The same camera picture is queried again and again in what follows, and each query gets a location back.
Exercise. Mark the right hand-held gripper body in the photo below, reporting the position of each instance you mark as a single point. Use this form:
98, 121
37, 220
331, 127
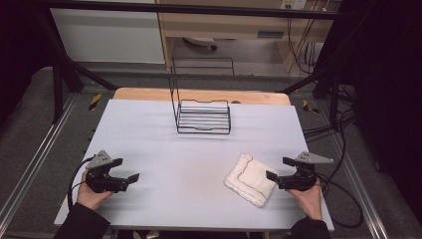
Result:
302, 177

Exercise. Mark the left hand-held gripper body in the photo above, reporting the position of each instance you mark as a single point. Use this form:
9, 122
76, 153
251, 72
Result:
99, 181

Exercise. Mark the white towel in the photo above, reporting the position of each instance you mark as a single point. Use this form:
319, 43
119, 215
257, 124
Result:
249, 181

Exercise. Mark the person's left hand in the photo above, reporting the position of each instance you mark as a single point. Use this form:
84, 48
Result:
89, 197

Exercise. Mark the person's right hand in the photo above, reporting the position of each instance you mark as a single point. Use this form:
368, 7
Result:
308, 200

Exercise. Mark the black curtain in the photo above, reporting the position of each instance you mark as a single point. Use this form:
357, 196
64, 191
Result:
388, 99
20, 49

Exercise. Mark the white cabinet panel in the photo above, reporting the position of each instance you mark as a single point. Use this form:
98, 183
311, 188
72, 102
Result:
106, 36

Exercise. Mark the white chair base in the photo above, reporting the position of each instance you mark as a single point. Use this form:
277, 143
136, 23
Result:
202, 42

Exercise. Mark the wooden desk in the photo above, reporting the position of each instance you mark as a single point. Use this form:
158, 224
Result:
232, 25

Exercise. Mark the aluminium floor rail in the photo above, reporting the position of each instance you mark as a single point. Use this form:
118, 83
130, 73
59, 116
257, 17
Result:
361, 186
33, 156

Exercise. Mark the black metal frame stand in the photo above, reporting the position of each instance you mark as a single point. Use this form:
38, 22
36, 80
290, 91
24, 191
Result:
333, 89
58, 86

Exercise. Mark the white wall socket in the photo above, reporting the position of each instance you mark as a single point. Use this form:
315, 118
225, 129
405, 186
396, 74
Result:
293, 4

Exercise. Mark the black metal frame bar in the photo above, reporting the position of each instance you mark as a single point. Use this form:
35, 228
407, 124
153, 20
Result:
199, 9

